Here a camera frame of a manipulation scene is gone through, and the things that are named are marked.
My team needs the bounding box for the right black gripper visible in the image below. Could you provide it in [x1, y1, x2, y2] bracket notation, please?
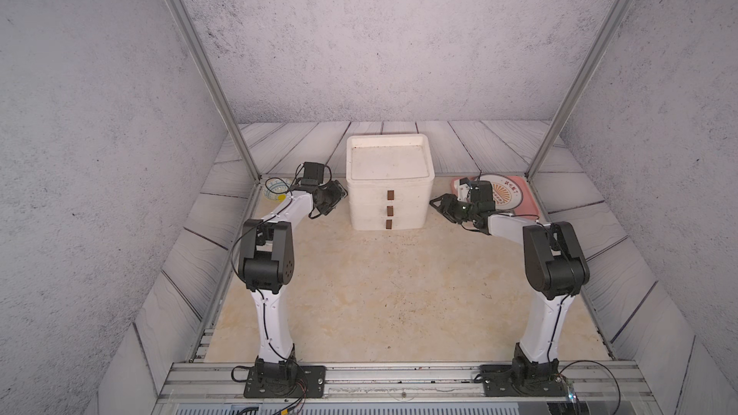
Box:
[427, 193, 477, 225]

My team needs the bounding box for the white three-drawer cabinet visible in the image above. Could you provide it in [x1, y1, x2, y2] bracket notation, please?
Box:
[346, 134, 435, 197]

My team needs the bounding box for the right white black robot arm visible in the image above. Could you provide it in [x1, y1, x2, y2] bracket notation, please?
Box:
[430, 175, 590, 373]

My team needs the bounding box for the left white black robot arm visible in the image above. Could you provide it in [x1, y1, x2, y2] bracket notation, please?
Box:
[229, 180, 348, 365]

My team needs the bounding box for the small patterned bowl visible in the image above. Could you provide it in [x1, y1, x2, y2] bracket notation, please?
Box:
[263, 177, 291, 202]

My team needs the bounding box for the white orange patterned plate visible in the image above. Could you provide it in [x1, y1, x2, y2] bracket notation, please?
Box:
[480, 174, 524, 211]

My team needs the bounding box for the pink tray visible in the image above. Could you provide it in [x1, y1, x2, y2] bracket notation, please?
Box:
[450, 175, 541, 221]

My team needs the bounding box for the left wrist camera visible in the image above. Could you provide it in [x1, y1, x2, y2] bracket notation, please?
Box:
[301, 161, 327, 186]

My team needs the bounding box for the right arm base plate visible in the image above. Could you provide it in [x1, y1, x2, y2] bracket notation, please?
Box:
[480, 364, 568, 398]

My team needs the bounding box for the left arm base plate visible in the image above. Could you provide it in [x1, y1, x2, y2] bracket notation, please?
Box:
[243, 361, 327, 399]

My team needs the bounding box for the aluminium front rail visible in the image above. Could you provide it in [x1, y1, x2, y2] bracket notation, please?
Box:
[155, 361, 653, 414]

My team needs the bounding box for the left aluminium frame post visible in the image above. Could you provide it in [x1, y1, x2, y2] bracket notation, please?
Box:
[165, 0, 261, 181]

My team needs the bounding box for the aluminium frame post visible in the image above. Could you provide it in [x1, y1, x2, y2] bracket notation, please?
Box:
[524, 0, 634, 183]
[165, 0, 261, 181]

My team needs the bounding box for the right aluminium frame post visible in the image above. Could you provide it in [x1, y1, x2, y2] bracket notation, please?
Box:
[524, 0, 634, 183]

